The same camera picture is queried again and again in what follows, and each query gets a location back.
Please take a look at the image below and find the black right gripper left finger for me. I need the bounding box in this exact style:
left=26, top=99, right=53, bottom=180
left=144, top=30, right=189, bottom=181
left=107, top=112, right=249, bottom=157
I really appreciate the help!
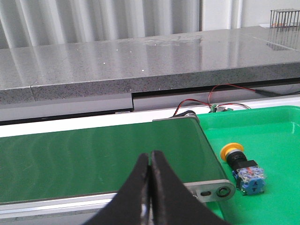
left=84, top=153, right=150, bottom=225

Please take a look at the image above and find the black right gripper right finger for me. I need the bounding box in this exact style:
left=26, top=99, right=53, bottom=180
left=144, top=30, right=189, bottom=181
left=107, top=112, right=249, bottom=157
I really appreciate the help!
left=151, top=150, right=229, bottom=225

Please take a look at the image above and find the yellow mushroom push button switch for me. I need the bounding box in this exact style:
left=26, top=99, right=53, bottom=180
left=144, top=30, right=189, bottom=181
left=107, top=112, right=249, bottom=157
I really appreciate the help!
left=220, top=142, right=266, bottom=195

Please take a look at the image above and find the green conveyor belt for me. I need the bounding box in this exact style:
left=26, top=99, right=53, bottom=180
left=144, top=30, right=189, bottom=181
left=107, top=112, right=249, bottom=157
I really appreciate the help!
left=0, top=117, right=235, bottom=223

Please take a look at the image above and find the small green circuit board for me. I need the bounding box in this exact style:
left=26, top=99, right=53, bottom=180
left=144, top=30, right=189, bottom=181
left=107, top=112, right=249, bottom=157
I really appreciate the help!
left=209, top=104, right=233, bottom=113

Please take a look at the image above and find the bright green plastic tray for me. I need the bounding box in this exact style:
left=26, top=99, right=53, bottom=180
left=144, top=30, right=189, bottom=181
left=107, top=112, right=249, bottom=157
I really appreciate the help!
left=199, top=106, right=300, bottom=225

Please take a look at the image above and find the grey granite counter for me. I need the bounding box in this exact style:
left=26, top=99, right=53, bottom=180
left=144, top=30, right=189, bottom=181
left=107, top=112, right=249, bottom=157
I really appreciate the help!
left=0, top=25, right=300, bottom=122

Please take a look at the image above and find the white pleated curtain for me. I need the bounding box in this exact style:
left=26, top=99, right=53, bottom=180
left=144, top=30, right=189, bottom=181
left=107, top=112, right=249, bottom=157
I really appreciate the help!
left=0, top=0, right=202, bottom=49

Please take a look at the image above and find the wire mesh basket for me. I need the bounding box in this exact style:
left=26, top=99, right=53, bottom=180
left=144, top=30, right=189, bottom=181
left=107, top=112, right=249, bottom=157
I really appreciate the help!
left=270, top=8, right=300, bottom=30

